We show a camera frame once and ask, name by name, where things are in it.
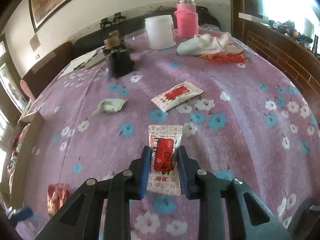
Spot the pink sleeved thermos bottle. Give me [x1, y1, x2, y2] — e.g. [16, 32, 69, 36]
[174, 0, 199, 38]

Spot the black clamp on ledge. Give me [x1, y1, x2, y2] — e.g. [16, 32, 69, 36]
[112, 12, 126, 24]
[99, 17, 112, 29]

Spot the white red printed sachet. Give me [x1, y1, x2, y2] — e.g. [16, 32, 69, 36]
[147, 125, 183, 196]

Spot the far black cork-top jar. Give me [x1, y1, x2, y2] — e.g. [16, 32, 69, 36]
[108, 30, 123, 47]

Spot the shallow cardboard tray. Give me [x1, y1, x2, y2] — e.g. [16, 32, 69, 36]
[1, 112, 44, 209]

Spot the red patterned foil snack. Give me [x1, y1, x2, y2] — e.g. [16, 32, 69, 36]
[47, 183, 69, 217]

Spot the olive notebook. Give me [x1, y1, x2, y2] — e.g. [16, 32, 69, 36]
[84, 53, 105, 70]

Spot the black cork-top jar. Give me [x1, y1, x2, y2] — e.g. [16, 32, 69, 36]
[108, 30, 123, 47]
[104, 36, 135, 79]

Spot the white paper sheet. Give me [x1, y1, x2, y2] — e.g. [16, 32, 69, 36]
[58, 50, 99, 79]

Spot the near black cork-top jar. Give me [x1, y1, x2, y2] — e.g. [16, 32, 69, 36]
[104, 36, 135, 79]

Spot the red foil wrapper under cloth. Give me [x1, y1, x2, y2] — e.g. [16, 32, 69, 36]
[199, 53, 248, 63]

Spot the black sofa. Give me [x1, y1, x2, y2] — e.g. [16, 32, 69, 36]
[72, 4, 222, 53]

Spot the small wall plaque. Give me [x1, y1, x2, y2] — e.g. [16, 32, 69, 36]
[29, 34, 41, 51]

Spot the white crumpled cloth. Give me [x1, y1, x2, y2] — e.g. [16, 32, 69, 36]
[177, 33, 245, 56]

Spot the brown armchair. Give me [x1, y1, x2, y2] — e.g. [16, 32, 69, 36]
[20, 41, 74, 102]

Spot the purple floral tablecloth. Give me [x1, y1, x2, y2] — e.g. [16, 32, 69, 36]
[16, 36, 319, 239]

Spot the green white snack packet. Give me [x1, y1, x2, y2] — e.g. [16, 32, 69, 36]
[92, 98, 127, 115]

